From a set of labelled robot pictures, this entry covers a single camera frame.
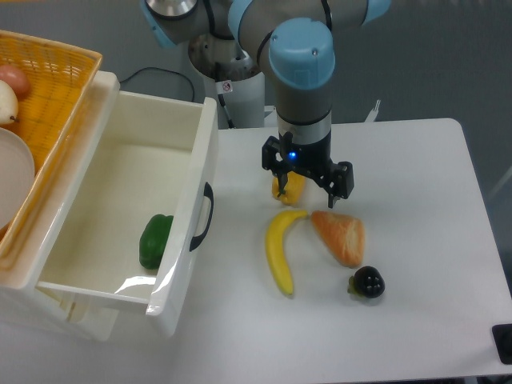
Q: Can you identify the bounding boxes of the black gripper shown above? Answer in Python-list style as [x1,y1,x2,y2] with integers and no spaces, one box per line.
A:
[262,132,354,208]

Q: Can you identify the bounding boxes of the white drawer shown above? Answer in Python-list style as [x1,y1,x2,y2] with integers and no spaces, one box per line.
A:
[50,91,218,338]

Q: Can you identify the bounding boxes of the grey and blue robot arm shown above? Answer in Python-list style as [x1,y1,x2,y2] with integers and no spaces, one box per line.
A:
[140,1,390,207]

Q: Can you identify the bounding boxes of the white drawer cabinet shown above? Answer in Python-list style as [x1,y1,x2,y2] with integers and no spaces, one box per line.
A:
[1,71,120,341]

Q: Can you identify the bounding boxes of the yellow bell pepper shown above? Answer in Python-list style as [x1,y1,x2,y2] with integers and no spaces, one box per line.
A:
[271,172,306,206]

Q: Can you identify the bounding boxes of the orange bread wedge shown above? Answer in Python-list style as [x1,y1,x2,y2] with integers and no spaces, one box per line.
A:
[310,210,366,268]

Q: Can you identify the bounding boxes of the yellow banana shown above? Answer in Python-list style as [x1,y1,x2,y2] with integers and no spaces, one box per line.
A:
[265,210,308,296]

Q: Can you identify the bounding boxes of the green bell pepper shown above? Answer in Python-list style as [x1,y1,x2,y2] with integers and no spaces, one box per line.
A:
[138,214,174,270]

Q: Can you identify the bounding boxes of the black corner device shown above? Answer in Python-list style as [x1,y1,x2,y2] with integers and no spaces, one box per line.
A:
[491,324,512,365]

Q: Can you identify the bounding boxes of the orange woven basket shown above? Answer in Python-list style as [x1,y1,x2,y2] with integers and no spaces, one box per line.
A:
[1,30,102,270]

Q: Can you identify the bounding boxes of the white plate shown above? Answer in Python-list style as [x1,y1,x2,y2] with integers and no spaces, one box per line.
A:
[0,128,35,229]

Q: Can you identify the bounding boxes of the red apple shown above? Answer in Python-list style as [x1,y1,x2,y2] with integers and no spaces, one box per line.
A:
[0,64,31,98]

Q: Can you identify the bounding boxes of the pale yellow pear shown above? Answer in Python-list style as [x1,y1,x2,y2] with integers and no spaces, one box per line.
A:
[0,80,18,124]

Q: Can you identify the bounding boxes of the black top drawer handle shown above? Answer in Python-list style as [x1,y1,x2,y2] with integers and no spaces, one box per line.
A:
[189,182,215,252]

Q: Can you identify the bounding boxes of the black cable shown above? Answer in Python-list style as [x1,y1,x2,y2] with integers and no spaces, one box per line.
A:
[118,66,196,103]

